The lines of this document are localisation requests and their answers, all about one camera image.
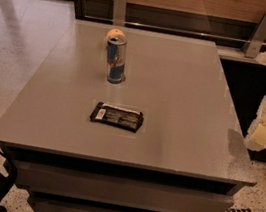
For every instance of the Red Bull can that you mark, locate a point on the Red Bull can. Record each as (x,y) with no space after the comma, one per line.
(116,50)

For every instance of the black snack bar wrapper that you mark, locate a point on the black snack bar wrapper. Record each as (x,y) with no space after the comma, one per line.
(117,117)

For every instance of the grey drawer cabinet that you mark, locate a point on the grey drawer cabinet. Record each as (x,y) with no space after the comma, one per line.
(143,124)

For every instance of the orange fruit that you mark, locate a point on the orange fruit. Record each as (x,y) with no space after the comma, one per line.
(114,32)

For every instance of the right metal wall bracket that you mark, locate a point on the right metal wall bracket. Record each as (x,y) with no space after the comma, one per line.
(252,46)

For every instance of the metal wall bracket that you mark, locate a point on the metal wall bracket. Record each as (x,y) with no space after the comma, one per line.
(252,46)
(119,12)

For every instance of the left metal wall bracket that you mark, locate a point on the left metal wall bracket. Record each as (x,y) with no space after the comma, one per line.
(119,12)

